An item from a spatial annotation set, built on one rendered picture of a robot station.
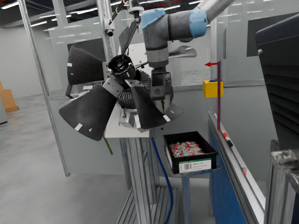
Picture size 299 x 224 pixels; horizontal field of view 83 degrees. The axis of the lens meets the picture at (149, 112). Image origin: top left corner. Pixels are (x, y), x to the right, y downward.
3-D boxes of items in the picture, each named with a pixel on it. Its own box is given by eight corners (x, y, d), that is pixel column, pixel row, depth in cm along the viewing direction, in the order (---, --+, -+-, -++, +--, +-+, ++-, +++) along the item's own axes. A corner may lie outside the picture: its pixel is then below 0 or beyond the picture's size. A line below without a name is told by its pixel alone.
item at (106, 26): (103, 33, 134) (101, 21, 132) (112, 33, 136) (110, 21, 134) (105, 30, 125) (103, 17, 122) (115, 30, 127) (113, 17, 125)
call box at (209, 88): (202, 95, 116) (202, 79, 114) (218, 94, 114) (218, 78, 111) (205, 100, 101) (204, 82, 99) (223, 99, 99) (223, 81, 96)
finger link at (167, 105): (172, 106, 72) (170, 87, 67) (171, 114, 67) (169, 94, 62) (165, 107, 73) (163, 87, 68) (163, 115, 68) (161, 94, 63)
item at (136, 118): (140, 133, 92) (138, 122, 95) (151, 129, 92) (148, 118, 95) (136, 128, 86) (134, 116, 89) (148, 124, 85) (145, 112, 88)
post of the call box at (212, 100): (209, 113, 112) (209, 94, 109) (214, 112, 112) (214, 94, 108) (210, 114, 109) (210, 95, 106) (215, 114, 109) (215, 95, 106)
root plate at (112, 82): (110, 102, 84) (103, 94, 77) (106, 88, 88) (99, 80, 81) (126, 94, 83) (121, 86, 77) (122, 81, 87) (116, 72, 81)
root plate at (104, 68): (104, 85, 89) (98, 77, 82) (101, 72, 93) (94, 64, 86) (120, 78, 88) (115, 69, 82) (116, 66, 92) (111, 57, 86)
